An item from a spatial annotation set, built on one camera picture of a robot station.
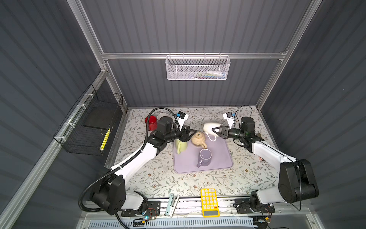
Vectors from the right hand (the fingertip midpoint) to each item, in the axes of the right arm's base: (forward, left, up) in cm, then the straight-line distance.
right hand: (214, 131), depth 81 cm
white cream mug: (+2, +4, +2) cm, 5 cm away
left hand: (-1, +13, +4) cm, 14 cm away
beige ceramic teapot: (+2, +8, -11) cm, 14 cm away
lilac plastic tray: (-10, +17, -21) cm, 28 cm away
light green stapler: (-34, +24, -18) cm, 45 cm away
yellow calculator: (-33, +4, -18) cm, 38 cm away
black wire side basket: (-5, +67, +10) cm, 68 cm away
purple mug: (-11, +6, -12) cm, 17 cm away
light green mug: (-3, +20, -12) cm, 24 cm away
